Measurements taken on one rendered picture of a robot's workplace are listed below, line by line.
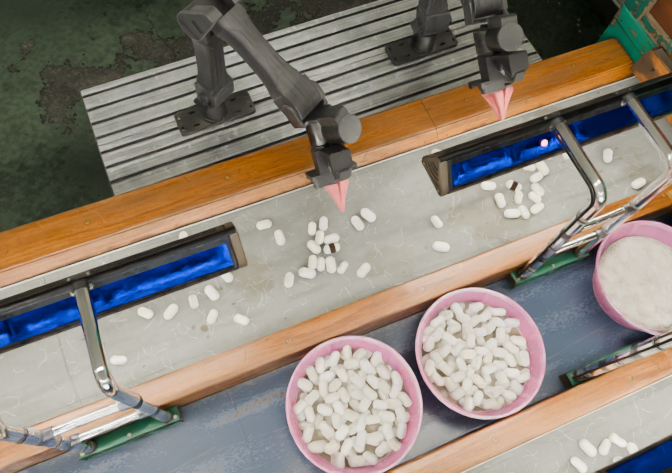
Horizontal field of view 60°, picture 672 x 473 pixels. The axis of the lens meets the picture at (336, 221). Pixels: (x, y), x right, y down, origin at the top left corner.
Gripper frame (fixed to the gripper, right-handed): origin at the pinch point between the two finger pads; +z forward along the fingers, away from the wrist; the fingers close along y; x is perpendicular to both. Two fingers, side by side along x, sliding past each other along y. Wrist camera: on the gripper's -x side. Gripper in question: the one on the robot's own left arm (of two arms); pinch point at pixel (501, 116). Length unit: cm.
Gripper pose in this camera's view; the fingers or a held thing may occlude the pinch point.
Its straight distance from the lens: 140.1
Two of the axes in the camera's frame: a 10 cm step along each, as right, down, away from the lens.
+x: -2.8, -2.4, 9.3
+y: 9.3, -3.2, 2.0
